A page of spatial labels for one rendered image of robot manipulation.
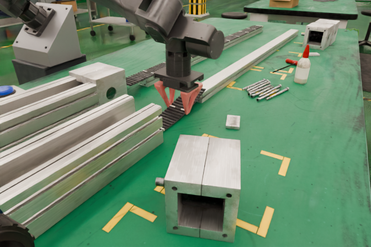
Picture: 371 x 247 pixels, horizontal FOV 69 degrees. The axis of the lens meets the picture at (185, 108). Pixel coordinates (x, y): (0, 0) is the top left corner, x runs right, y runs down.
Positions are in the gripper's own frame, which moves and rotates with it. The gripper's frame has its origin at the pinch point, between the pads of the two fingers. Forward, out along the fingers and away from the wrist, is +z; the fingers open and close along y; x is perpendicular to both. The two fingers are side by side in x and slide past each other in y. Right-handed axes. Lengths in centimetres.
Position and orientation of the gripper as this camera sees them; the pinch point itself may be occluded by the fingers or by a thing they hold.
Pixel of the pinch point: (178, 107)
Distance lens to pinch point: 65.9
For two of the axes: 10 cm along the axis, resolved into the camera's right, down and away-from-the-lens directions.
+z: -0.1, 8.8, 4.8
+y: 8.3, 2.7, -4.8
